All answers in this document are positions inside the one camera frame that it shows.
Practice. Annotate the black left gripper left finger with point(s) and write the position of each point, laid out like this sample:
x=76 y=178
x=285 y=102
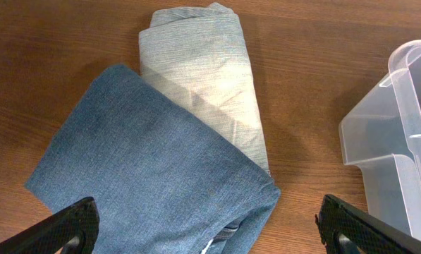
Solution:
x=72 y=230

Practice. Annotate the light grey folded jeans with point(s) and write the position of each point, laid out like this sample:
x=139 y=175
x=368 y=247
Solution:
x=197 y=57

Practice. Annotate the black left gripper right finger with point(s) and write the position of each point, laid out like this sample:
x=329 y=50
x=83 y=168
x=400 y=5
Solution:
x=344 y=228

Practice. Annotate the blue denim jeans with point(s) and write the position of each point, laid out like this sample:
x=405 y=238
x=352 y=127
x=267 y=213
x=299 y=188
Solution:
x=163 y=181

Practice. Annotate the clear plastic storage container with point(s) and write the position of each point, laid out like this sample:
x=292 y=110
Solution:
x=381 y=135

